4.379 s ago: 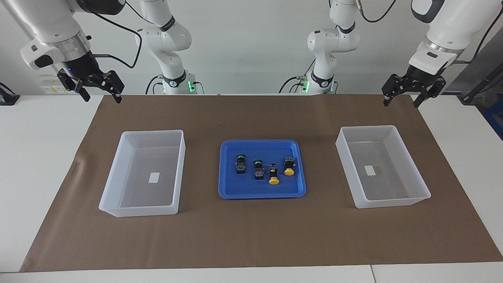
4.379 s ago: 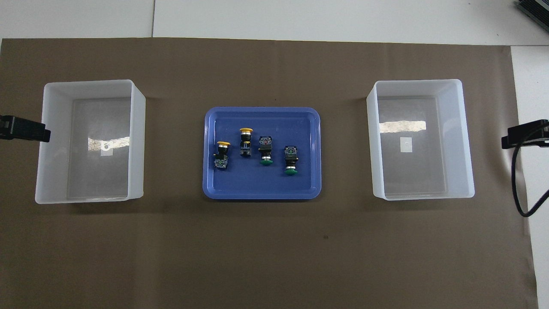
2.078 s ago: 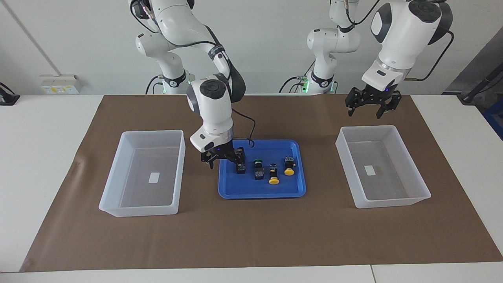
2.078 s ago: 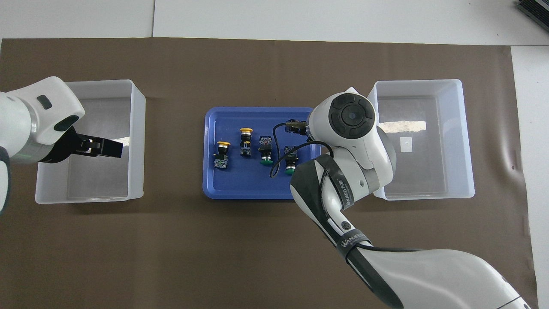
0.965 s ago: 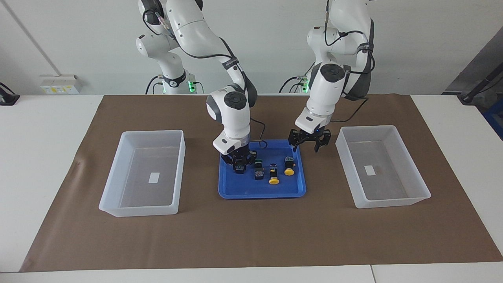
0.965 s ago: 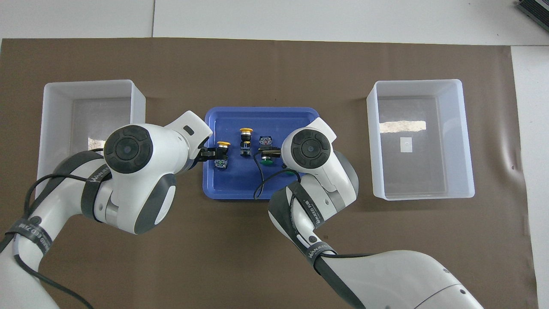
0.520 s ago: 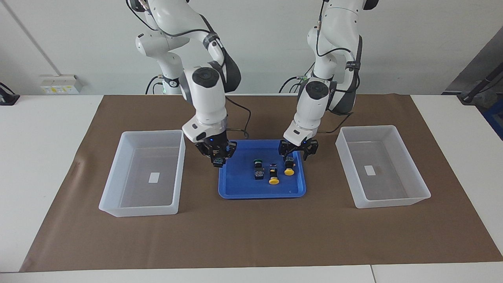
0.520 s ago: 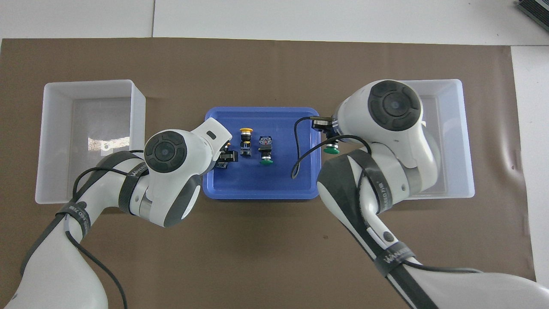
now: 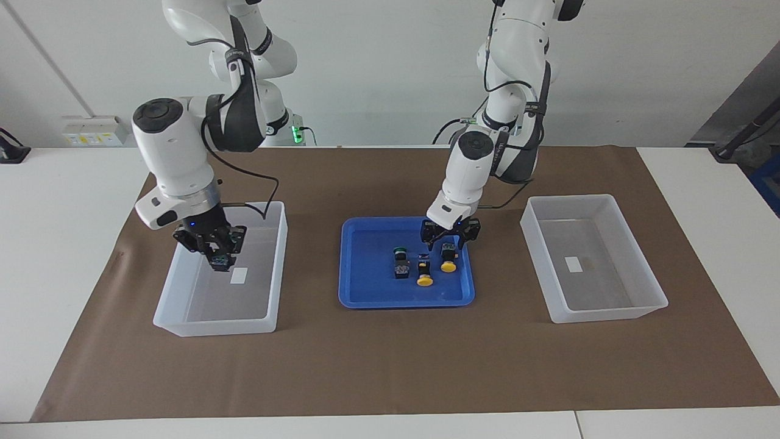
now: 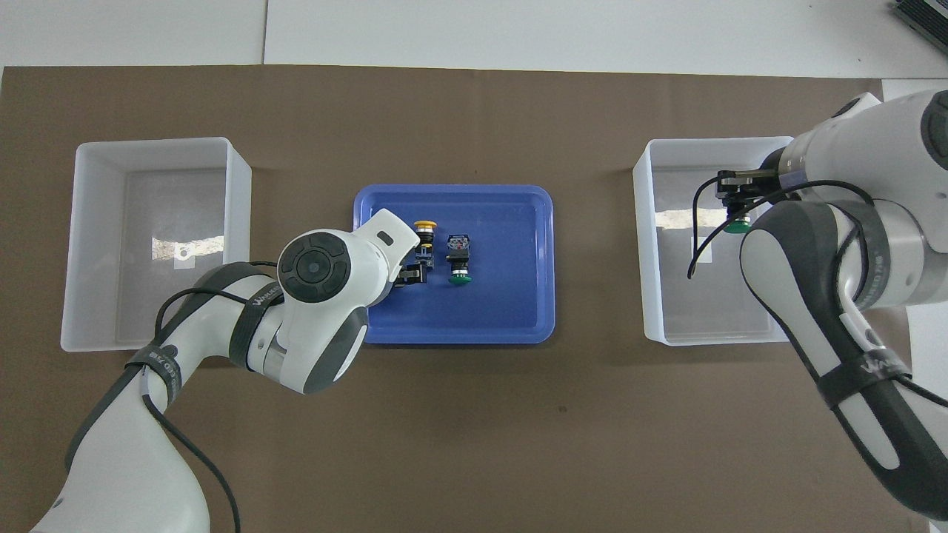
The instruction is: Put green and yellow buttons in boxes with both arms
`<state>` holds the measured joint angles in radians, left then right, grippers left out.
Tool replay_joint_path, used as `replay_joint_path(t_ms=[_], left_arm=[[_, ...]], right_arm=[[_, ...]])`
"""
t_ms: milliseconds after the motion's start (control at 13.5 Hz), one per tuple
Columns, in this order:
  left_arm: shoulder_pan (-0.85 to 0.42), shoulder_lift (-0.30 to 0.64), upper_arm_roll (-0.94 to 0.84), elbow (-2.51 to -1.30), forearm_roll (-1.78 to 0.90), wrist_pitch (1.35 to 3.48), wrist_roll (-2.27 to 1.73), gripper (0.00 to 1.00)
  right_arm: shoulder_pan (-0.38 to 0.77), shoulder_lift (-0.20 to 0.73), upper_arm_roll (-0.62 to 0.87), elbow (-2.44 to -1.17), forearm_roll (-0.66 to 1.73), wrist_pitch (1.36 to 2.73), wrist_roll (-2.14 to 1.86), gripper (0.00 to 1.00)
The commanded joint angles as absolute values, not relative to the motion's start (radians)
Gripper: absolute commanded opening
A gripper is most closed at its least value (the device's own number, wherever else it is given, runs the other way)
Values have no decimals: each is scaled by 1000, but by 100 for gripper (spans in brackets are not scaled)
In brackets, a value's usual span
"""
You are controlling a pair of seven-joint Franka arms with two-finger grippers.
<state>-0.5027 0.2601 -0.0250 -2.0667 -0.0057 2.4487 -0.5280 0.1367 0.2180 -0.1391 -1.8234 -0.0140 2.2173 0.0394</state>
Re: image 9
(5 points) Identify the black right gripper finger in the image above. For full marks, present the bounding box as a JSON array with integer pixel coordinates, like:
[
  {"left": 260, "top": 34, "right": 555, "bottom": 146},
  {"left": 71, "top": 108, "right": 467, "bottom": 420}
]
[
  {"left": 172, "top": 226, "right": 215, "bottom": 267},
  {"left": 223, "top": 226, "right": 247, "bottom": 267}
]

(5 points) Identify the translucent white plastic box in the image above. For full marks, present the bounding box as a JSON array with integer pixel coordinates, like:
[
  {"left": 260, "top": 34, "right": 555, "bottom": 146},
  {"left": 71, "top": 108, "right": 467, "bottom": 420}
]
[
  {"left": 520, "top": 194, "right": 669, "bottom": 324},
  {"left": 152, "top": 201, "right": 288, "bottom": 338}
]

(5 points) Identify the blue plastic tray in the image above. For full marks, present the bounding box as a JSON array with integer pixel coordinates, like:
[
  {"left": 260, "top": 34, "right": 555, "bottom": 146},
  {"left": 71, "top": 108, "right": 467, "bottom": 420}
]
[{"left": 338, "top": 216, "right": 476, "bottom": 309}]

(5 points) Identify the brown paper mat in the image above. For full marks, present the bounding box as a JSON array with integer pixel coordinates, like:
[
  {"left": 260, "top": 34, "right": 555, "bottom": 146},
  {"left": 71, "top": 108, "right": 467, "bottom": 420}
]
[{"left": 30, "top": 145, "right": 780, "bottom": 423}]

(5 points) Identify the black tripod stand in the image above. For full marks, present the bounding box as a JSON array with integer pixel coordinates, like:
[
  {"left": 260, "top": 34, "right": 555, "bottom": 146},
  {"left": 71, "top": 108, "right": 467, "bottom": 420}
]
[{"left": 710, "top": 101, "right": 780, "bottom": 162}]

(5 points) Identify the blue crate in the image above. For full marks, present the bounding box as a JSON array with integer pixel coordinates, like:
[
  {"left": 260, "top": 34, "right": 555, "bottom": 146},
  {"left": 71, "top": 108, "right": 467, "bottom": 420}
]
[{"left": 748, "top": 155, "right": 780, "bottom": 217}]

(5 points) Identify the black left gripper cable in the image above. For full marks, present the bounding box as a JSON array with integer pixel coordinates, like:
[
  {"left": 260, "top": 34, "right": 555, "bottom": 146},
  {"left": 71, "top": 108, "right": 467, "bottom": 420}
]
[{"left": 477, "top": 37, "right": 552, "bottom": 211}]

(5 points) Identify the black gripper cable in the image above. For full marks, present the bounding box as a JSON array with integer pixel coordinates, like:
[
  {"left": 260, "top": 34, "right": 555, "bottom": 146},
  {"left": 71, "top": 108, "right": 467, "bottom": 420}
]
[
  {"left": 201, "top": 37, "right": 281, "bottom": 220},
  {"left": 477, "top": 37, "right": 552, "bottom": 211}
]

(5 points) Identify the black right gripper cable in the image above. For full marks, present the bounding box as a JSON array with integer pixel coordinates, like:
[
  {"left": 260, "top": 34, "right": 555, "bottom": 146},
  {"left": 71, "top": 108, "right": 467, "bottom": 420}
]
[{"left": 201, "top": 37, "right": 281, "bottom": 220}]

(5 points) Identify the white wall power strip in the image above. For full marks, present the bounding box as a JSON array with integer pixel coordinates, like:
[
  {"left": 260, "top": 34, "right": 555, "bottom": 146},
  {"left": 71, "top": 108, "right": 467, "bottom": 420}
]
[{"left": 61, "top": 116, "right": 130, "bottom": 147}]

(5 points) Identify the black device with cable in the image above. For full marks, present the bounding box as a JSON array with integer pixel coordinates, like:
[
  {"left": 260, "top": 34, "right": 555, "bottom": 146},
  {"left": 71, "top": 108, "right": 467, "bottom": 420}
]
[{"left": 0, "top": 127, "right": 31, "bottom": 164}]

